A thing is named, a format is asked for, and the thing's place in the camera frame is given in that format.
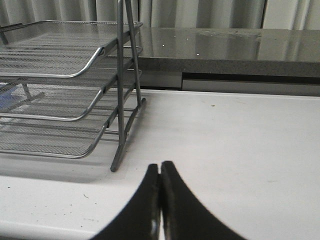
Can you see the grey stone back counter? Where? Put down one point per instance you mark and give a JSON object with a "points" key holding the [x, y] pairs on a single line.
{"points": [[234, 60]]}

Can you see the silver wire rack frame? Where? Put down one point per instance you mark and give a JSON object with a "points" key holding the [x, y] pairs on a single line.
{"points": [[125, 61]]}

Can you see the silver mesh tray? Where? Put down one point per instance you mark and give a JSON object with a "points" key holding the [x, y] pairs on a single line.
{"points": [[55, 139], [54, 48], [64, 99]]}

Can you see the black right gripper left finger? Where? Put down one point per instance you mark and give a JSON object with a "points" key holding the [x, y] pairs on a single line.
{"points": [[140, 218]]}

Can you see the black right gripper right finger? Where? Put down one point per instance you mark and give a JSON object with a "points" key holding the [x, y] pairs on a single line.
{"points": [[185, 218]]}

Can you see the blue plastic tray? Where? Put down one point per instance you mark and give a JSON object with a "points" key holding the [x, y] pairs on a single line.
{"points": [[7, 98]]}

